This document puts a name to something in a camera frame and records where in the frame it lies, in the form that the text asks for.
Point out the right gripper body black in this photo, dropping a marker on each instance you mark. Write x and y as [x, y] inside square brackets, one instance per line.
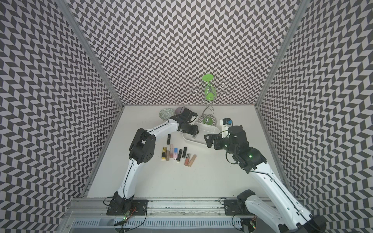
[221, 143]

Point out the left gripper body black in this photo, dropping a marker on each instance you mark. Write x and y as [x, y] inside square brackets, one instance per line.
[190, 128]

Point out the white storage box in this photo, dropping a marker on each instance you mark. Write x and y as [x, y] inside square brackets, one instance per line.
[204, 129]

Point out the black lipstick short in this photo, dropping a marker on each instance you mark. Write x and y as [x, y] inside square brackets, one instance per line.
[184, 153]

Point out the peach lipstick tube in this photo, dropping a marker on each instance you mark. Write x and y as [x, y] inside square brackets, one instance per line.
[191, 161]

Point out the orange lip gloss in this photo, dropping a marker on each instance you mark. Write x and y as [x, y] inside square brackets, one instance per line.
[187, 159]

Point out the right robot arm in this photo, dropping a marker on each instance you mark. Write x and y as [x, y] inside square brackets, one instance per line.
[288, 215]

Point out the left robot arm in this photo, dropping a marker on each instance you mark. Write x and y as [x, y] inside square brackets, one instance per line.
[143, 146]

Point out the black lipstick upper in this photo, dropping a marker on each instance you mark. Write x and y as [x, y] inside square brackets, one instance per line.
[169, 139]

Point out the blue pink lipstick tube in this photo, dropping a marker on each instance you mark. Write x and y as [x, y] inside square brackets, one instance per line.
[175, 154]

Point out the black lipstick long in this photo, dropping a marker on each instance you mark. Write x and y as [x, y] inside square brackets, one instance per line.
[180, 152]

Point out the beige small lipstick tube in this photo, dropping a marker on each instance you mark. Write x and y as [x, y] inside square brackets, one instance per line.
[167, 155]

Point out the gold black lipstick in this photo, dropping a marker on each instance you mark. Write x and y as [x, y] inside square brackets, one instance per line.
[164, 153]

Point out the purple bowl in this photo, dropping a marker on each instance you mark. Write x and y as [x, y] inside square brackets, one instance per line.
[179, 110]

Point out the green patterned bowl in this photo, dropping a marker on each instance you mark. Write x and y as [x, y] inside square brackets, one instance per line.
[166, 113]

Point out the chrome jewelry stand green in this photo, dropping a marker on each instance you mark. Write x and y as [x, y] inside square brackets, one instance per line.
[210, 93]

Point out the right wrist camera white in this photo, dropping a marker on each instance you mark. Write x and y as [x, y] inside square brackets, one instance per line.
[225, 124]

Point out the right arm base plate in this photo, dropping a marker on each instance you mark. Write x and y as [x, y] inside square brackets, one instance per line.
[231, 208]

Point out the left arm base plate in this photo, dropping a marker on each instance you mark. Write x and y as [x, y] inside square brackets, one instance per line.
[120, 209]

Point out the aluminium front rail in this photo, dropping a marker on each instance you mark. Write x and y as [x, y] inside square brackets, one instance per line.
[157, 207]

